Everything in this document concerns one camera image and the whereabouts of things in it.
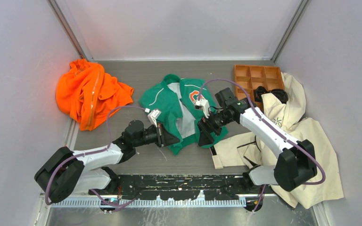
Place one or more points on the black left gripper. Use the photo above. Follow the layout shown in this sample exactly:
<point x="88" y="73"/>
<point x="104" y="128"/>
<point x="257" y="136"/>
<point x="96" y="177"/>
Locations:
<point x="163" y="138"/>

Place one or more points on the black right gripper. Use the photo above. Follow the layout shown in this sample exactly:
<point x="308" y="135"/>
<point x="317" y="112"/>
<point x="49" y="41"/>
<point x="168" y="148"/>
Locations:
<point x="206" y="124"/>

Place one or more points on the green varsity jacket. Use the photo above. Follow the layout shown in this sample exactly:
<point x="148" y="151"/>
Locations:
<point x="175" y="97"/>

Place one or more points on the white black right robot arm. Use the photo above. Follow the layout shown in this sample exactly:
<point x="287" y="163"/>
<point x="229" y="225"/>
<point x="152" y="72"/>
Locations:
<point x="296" y="163"/>

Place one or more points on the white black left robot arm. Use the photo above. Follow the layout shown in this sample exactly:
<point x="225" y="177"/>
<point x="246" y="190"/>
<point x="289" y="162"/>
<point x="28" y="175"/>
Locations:
<point x="67" y="171"/>

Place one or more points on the orange jacket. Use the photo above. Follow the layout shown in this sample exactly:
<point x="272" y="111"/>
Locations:
<point x="88" y="94"/>

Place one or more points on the black coiled item in tray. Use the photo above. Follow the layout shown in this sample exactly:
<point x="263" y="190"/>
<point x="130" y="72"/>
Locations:
<point x="280" y="94"/>

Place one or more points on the orange compartment tray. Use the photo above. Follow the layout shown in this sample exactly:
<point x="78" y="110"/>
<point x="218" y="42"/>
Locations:
<point x="250" y="77"/>

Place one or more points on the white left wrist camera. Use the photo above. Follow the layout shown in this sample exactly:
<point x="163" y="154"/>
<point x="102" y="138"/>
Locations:
<point x="153" y="116"/>

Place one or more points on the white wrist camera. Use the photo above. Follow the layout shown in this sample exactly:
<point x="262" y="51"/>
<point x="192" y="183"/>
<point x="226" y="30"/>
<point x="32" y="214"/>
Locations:
<point x="203" y="104"/>
<point x="153" y="116"/>

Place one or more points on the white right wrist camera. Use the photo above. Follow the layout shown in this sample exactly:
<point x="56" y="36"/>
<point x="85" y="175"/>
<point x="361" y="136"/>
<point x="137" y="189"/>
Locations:
<point x="203" y="104"/>

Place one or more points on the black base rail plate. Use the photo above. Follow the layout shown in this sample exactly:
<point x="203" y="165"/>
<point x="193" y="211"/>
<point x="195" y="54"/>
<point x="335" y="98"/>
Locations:
<point x="214" y="187"/>

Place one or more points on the aluminium slotted rail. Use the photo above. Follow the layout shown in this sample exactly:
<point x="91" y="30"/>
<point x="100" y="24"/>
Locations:
<point x="158" y="203"/>

